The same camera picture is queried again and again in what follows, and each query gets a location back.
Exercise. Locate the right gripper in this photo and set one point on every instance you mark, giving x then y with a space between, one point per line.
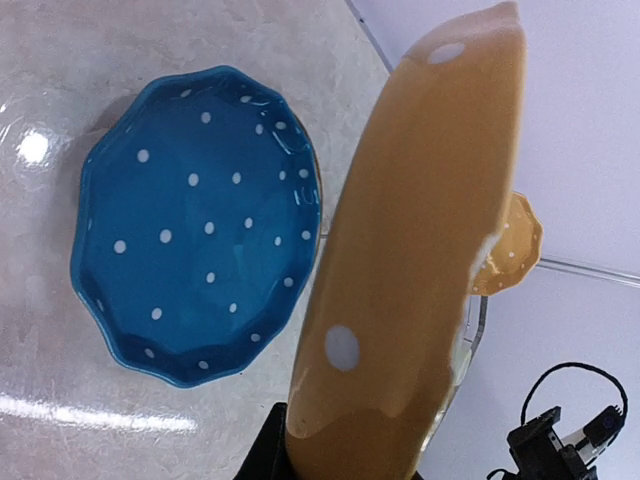
538 452

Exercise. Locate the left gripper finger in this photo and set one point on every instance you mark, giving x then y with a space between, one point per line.
267 458

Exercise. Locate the yellow polka dot plate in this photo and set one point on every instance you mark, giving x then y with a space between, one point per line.
422 207
515 254

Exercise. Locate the blue polka dot plate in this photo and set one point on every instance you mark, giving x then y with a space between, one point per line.
197 226

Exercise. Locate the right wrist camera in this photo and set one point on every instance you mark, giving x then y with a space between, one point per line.
596 436

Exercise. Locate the metal wire dish rack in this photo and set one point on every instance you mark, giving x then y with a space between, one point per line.
475 322

